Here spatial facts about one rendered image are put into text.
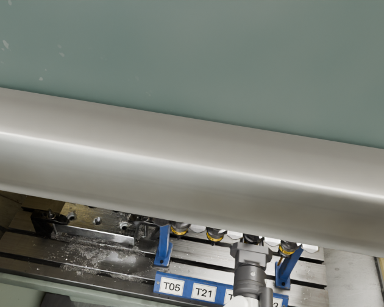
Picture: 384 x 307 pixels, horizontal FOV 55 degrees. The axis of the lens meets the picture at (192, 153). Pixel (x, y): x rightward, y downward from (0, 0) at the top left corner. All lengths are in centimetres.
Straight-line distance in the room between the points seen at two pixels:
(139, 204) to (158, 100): 4
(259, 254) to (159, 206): 96
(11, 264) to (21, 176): 132
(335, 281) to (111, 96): 154
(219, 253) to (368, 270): 60
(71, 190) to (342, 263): 157
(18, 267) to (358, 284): 126
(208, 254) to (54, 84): 130
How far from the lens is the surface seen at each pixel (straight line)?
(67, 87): 16
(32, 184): 17
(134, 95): 15
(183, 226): 110
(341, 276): 166
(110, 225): 139
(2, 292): 177
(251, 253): 110
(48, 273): 143
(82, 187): 16
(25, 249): 150
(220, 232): 110
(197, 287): 131
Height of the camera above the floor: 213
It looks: 45 degrees down
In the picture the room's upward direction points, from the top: 6 degrees clockwise
